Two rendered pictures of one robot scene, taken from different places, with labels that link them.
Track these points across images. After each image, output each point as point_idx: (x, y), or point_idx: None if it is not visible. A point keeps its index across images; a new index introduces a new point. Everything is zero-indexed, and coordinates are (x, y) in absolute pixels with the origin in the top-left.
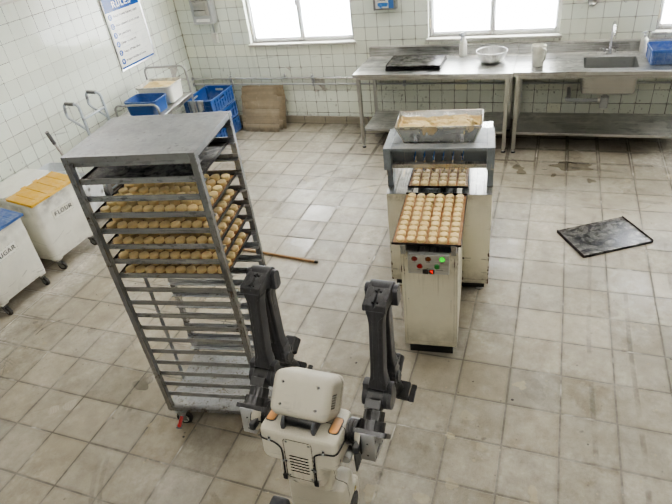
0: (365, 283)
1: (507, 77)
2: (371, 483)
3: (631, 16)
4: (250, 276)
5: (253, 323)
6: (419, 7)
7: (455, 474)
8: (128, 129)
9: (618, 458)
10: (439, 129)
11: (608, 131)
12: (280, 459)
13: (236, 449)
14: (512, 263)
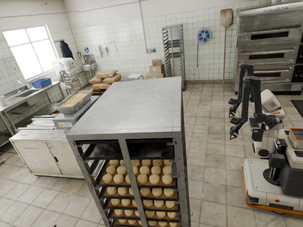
0: (243, 65)
1: (0, 113)
2: (211, 184)
3: (16, 79)
4: (254, 78)
5: (260, 93)
6: None
7: (201, 162)
8: (118, 111)
9: (189, 132)
10: (83, 98)
11: (46, 114)
12: (208, 222)
13: None
14: None
